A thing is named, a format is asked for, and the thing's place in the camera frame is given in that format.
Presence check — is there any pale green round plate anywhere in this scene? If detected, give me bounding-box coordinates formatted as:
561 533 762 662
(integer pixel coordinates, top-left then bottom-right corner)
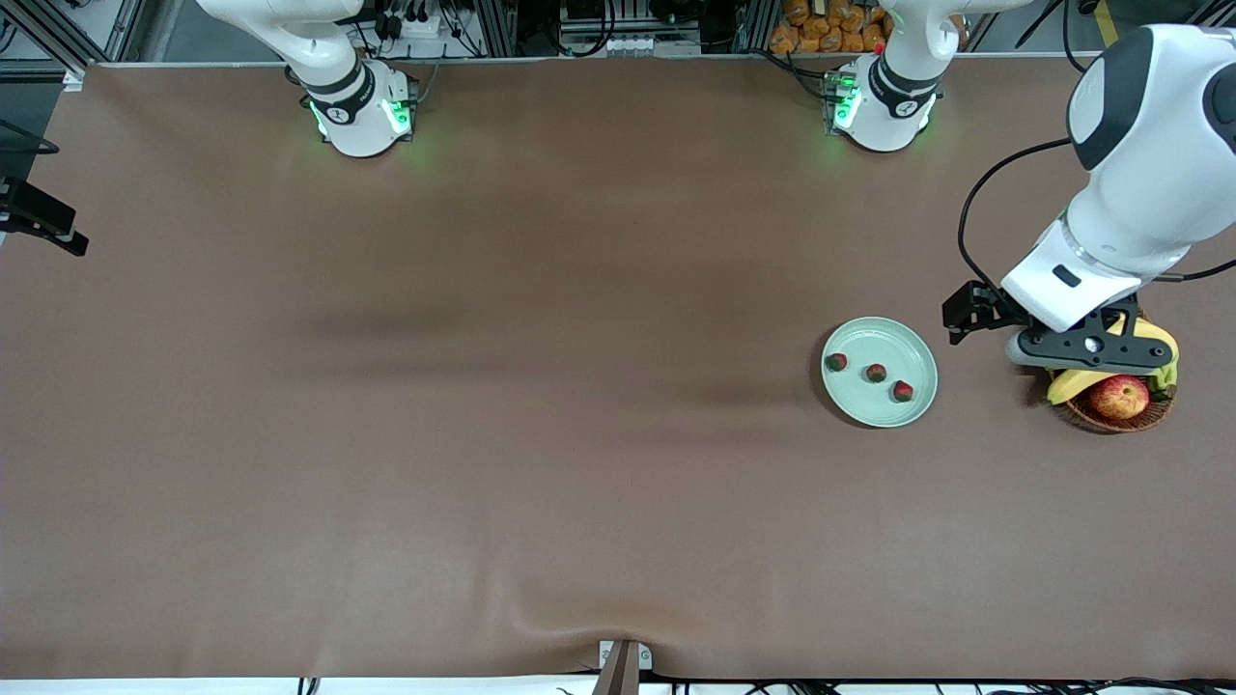
821 317 939 429

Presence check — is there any red yellow apple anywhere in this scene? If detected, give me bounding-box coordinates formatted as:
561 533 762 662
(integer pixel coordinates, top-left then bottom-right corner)
1089 375 1151 421

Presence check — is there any brown wicker basket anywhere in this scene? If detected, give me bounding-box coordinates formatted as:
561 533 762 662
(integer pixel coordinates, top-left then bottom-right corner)
1051 307 1176 433

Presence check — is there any orange bread roll pile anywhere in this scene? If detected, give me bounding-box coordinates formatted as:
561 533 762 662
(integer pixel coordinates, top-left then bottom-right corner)
770 0 894 55

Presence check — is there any white power strip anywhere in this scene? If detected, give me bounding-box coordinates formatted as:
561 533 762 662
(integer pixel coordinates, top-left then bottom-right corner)
381 10 443 42

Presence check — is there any brown table mat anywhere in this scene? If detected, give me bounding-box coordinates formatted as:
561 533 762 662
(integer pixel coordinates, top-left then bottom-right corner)
0 55 1236 681

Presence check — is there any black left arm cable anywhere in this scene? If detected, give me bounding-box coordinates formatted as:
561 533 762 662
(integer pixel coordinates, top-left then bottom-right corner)
958 138 1236 295

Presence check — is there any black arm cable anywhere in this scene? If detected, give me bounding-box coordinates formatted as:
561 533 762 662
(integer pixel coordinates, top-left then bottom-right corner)
0 121 61 155
958 138 1236 295

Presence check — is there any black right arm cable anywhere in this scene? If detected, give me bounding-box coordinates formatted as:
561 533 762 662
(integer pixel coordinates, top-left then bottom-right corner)
0 121 61 155

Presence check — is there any aluminium frame profile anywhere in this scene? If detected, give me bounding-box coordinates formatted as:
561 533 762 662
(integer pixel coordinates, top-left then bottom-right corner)
19 0 146 78

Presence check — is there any aluminium frame post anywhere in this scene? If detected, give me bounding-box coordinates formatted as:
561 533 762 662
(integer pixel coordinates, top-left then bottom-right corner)
739 0 778 54
473 0 518 57

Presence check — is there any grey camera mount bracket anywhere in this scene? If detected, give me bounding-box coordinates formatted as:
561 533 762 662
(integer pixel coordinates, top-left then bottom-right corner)
591 639 654 695

